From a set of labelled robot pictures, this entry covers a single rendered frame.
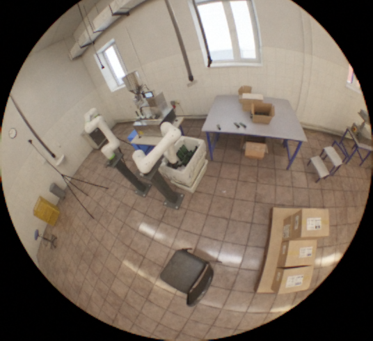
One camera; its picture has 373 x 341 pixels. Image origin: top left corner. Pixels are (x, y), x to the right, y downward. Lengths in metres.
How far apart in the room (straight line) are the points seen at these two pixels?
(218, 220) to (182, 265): 0.91
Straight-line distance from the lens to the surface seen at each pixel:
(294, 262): 1.75
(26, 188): 5.32
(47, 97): 5.20
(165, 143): 1.14
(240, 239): 1.93
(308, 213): 1.58
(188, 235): 1.98
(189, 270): 1.34
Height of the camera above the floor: 1.91
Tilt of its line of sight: 45 degrees down
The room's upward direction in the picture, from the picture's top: 21 degrees counter-clockwise
